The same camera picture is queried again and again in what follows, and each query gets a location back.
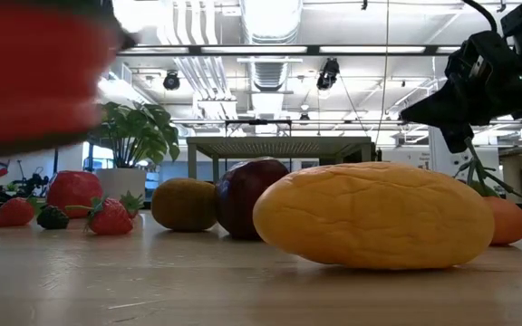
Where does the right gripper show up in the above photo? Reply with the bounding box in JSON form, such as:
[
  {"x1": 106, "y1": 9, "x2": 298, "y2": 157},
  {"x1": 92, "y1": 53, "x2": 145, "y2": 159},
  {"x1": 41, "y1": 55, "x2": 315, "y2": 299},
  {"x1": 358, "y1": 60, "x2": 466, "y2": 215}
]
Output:
[{"x1": 399, "y1": 30, "x2": 522, "y2": 155}]

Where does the yellow bread roll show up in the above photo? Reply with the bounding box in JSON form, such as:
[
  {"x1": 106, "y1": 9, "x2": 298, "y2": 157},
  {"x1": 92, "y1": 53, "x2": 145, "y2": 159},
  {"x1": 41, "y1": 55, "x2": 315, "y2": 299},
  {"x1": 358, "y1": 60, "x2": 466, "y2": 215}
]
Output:
[{"x1": 252, "y1": 161, "x2": 497, "y2": 272}]

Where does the tangerine with stalk and leaves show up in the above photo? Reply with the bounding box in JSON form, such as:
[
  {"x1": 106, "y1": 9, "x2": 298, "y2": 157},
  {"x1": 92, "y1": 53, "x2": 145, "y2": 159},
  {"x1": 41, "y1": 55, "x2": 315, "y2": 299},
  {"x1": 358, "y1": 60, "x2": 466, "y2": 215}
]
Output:
[{"x1": 452, "y1": 137, "x2": 522, "y2": 247}]

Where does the brown kiwi fruit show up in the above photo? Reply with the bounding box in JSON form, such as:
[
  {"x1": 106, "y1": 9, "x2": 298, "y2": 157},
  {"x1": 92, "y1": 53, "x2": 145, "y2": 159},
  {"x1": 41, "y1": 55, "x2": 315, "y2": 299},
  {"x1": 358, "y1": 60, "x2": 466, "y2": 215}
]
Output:
[{"x1": 150, "y1": 177, "x2": 220, "y2": 233}]

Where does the red strawberry with long stem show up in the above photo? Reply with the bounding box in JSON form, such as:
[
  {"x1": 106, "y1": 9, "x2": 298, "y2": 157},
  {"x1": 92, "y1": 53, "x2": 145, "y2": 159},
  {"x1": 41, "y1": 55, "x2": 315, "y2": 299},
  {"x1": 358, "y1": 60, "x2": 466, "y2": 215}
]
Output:
[{"x1": 64, "y1": 196, "x2": 134, "y2": 236}]

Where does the red collapsible colander bowl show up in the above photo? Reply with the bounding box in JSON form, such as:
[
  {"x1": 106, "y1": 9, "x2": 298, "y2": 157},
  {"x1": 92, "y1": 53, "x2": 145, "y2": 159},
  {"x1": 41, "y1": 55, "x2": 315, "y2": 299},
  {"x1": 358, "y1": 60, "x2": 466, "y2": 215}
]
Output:
[{"x1": 0, "y1": 0, "x2": 138, "y2": 160}]

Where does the black ceiling spotlight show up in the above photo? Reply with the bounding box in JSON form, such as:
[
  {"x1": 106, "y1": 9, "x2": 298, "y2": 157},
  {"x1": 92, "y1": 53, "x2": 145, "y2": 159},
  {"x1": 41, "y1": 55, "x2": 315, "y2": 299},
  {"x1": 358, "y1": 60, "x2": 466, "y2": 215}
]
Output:
[
  {"x1": 162, "y1": 70, "x2": 181, "y2": 91},
  {"x1": 315, "y1": 57, "x2": 342, "y2": 91}
]

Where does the black overhead crossbar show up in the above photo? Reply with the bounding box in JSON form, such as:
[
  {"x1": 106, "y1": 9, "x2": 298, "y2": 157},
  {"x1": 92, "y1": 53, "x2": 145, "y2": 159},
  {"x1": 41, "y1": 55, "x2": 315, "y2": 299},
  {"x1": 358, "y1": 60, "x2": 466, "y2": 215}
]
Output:
[{"x1": 116, "y1": 43, "x2": 462, "y2": 57}]

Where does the green perforated metal riser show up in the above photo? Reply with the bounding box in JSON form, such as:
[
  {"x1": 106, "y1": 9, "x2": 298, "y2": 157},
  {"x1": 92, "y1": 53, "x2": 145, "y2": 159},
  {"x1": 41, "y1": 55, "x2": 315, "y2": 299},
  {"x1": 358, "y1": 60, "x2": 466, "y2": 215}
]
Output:
[{"x1": 186, "y1": 136, "x2": 375, "y2": 183}]

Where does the potted monstera plant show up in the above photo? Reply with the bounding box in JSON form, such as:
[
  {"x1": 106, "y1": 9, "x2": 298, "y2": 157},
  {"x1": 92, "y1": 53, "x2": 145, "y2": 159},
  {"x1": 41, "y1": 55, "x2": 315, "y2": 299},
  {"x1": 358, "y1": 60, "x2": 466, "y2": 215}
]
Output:
[{"x1": 87, "y1": 100, "x2": 181, "y2": 204}]

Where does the blackberry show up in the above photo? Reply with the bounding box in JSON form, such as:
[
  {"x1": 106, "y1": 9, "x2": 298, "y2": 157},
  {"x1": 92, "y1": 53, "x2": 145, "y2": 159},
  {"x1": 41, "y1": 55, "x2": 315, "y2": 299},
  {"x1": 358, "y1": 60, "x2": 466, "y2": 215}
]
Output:
[{"x1": 36, "y1": 205, "x2": 71, "y2": 230}]

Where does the black background equipment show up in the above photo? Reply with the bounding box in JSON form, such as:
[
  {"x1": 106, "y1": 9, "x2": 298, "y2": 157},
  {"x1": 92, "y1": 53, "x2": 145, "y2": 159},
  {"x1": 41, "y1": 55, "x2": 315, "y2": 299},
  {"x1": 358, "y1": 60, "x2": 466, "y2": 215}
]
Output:
[{"x1": 10, "y1": 166, "x2": 51, "y2": 199}]

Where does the thin hanging cable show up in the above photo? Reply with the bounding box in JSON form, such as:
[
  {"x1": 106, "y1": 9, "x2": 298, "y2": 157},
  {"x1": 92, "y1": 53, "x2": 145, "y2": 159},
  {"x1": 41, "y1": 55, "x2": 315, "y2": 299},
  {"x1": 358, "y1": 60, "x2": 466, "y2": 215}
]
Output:
[{"x1": 373, "y1": 0, "x2": 391, "y2": 147}]

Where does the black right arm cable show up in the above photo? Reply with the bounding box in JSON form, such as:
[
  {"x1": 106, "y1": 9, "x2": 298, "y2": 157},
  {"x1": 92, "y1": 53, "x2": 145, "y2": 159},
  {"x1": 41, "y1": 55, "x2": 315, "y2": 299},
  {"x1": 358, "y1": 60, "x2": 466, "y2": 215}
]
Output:
[{"x1": 462, "y1": 0, "x2": 500, "y2": 34}]

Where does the silver ventilation duct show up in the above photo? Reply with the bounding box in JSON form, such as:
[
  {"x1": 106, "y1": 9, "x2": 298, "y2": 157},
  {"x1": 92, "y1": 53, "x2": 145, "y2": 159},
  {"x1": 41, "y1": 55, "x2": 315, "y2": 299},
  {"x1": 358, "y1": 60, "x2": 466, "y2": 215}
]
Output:
[{"x1": 238, "y1": 0, "x2": 305, "y2": 94}]

